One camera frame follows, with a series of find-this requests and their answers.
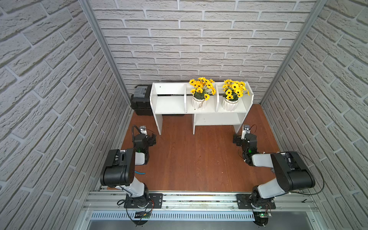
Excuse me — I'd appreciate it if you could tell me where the sunflower pot ribbed white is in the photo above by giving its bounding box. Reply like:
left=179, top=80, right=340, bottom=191
left=221, top=79, right=251, bottom=112

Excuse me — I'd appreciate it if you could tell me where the sunflower pot with twine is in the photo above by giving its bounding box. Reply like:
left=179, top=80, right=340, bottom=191
left=189, top=77, right=217, bottom=110

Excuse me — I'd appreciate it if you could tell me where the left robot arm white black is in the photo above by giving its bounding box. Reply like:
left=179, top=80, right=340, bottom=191
left=100, top=125, right=156, bottom=209

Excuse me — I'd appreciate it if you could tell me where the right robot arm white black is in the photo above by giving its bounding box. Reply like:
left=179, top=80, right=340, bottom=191
left=233, top=133, right=316, bottom=209

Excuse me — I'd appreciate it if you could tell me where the black grey toolbox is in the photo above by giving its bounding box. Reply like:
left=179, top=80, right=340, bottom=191
left=130, top=85, right=153, bottom=116

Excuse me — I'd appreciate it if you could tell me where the white wooden shelf unit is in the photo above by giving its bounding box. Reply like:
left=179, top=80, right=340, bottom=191
left=149, top=82, right=254, bottom=134

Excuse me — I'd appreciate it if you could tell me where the left green circuit board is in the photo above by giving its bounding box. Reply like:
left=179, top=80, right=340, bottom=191
left=134, top=211, right=152, bottom=219

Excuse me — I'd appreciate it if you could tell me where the green circuit board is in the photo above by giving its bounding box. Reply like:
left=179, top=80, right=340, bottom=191
left=134, top=211, right=152, bottom=219
left=256, top=212, right=272, bottom=218

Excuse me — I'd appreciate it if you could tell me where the right green circuit board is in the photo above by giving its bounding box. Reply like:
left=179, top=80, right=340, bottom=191
left=256, top=212, right=272, bottom=218

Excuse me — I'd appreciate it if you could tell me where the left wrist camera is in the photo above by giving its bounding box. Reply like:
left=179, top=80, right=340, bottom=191
left=139, top=126, right=148, bottom=136

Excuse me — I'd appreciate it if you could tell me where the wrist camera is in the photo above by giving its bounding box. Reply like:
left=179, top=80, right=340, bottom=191
left=139, top=126, right=148, bottom=136
left=241, top=125, right=250, bottom=140

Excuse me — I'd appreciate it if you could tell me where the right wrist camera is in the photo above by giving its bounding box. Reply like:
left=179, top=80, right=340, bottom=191
left=241, top=125, right=250, bottom=140

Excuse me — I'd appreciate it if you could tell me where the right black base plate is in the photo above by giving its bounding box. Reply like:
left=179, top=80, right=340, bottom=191
left=235, top=194, right=276, bottom=209

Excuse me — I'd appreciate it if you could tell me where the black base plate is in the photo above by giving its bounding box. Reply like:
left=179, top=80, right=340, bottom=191
left=235, top=194, right=276, bottom=209
left=124, top=193, right=163, bottom=209

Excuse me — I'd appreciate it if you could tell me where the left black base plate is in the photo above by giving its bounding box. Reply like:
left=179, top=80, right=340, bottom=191
left=124, top=193, right=163, bottom=209

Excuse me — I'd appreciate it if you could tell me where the aluminium mounting rail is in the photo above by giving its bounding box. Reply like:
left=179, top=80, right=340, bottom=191
left=82, top=190, right=319, bottom=213

